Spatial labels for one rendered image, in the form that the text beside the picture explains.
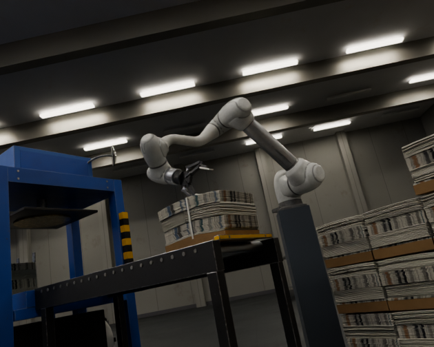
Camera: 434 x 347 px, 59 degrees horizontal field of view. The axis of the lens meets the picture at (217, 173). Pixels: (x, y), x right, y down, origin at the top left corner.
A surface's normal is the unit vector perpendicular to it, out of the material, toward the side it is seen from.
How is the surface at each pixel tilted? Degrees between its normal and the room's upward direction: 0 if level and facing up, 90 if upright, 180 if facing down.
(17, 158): 90
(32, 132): 90
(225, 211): 96
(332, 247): 90
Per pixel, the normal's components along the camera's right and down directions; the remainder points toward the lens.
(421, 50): -0.09, -0.26
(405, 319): -0.81, -0.01
